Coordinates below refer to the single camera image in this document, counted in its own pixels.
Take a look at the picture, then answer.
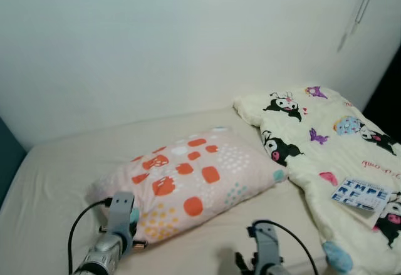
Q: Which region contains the pink pillow with orange patches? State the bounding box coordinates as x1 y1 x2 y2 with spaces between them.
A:
86 127 288 246

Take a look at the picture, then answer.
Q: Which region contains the cream cartoon print quilt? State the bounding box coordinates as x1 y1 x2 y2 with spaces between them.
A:
232 85 401 275

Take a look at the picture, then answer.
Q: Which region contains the beige sheeted mattress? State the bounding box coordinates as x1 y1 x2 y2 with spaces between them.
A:
0 103 401 275

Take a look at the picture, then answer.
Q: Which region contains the blue white printed leaflet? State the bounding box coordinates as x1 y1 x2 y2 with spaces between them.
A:
330 176 393 214

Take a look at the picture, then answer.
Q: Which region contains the tall black wardrobe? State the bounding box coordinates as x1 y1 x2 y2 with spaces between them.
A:
362 44 401 145

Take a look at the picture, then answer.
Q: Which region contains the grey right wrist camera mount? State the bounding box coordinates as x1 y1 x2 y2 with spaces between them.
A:
249 220 281 271

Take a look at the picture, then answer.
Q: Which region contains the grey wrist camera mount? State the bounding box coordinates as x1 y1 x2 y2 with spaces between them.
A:
249 220 281 271
107 191 137 241

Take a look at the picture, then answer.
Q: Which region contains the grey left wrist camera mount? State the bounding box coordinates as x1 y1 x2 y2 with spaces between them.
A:
107 191 137 241

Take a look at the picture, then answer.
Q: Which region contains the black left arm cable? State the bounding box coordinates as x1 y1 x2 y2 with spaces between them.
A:
67 197 115 275

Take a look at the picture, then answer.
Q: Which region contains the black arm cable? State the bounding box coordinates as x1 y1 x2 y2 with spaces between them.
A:
67 197 115 275
247 219 321 275

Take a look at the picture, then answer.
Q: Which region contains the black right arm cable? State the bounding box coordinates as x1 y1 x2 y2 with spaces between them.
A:
247 219 321 275

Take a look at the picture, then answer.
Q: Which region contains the thin grey wall cord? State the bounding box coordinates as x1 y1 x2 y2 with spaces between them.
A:
338 0 378 53

